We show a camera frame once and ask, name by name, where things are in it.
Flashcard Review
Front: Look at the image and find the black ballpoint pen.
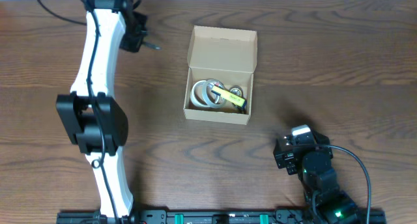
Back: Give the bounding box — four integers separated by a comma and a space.
142, 42, 161, 50

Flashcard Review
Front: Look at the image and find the yellow highlighter marker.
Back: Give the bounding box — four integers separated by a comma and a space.
211, 86, 247, 108

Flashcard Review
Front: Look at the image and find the brown cardboard box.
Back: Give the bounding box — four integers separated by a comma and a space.
183, 26, 257, 125

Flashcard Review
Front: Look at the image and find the clear adhesive tape roll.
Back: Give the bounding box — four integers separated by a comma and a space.
202, 79, 226, 109

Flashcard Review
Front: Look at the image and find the white masking tape roll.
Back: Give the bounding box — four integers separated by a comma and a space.
190, 80, 210, 109

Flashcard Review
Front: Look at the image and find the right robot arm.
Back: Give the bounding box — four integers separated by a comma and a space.
273, 135, 367, 223

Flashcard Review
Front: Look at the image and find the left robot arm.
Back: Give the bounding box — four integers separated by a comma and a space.
56, 0, 147, 223

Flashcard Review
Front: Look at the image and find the black mounting rail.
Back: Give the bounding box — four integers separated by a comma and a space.
56, 209, 387, 224

